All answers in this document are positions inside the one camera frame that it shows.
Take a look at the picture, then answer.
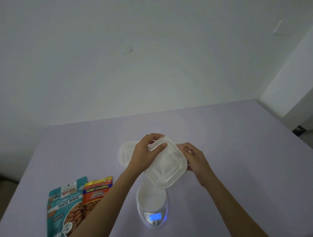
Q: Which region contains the person's right hand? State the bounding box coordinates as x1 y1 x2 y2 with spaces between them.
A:
175 143 217 189

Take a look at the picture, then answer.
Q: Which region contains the person's left hand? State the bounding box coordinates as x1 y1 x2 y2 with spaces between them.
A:
125 133 168 175

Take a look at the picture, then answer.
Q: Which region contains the white square plastic container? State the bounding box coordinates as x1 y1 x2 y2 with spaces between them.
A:
119 140 141 168
143 136 188 190

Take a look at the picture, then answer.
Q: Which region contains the white kitchen scale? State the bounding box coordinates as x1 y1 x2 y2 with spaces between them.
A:
136 182 170 229

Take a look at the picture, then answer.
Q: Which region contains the orange salted almonds bag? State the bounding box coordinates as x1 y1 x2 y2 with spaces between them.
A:
82 176 113 218

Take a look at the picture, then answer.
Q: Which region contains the teal roasted almonds bag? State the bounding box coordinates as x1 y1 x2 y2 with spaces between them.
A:
46 176 88 237

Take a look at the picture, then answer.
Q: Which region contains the person's left forearm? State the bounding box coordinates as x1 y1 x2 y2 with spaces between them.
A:
69 168 144 237

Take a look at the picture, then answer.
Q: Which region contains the person's right forearm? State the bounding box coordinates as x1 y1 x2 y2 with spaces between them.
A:
205 177 269 237

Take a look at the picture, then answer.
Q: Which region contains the black object on floor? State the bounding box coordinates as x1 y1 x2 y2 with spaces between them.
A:
291 125 305 137

